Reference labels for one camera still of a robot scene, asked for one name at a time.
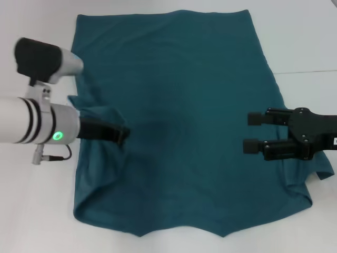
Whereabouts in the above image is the teal blue shirt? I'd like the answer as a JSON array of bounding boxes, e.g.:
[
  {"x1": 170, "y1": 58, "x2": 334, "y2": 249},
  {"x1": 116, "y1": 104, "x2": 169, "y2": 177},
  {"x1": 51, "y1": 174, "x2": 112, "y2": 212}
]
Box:
[{"x1": 67, "y1": 9, "x2": 333, "y2": 237}]

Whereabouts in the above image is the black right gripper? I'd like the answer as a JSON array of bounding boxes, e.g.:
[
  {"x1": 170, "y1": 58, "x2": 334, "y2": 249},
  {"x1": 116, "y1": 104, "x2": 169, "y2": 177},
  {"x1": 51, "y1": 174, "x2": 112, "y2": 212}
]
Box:
[{"x1": 243, "y1": 107, "x2": 337, "y2": 161}]

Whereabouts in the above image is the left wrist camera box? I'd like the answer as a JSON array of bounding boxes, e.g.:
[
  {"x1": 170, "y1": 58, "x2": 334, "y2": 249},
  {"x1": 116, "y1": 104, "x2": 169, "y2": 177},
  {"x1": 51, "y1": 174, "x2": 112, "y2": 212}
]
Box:
[{"x1": 14, "y1": 37, "x2": 84, "y2": 85}]

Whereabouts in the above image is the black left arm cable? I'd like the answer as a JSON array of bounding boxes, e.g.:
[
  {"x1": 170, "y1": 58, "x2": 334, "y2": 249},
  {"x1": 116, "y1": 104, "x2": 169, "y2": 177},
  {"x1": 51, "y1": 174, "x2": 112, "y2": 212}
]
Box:
[{"x1": 43, "y1": 144, "x2": 73, "y2": 161}]

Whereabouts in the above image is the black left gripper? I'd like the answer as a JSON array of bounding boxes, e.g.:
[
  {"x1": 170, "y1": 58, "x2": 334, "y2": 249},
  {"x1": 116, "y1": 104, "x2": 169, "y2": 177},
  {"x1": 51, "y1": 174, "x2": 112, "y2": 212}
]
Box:
[{"x1": 76, "y1": 118, "x2": 131, "y2": 147}]

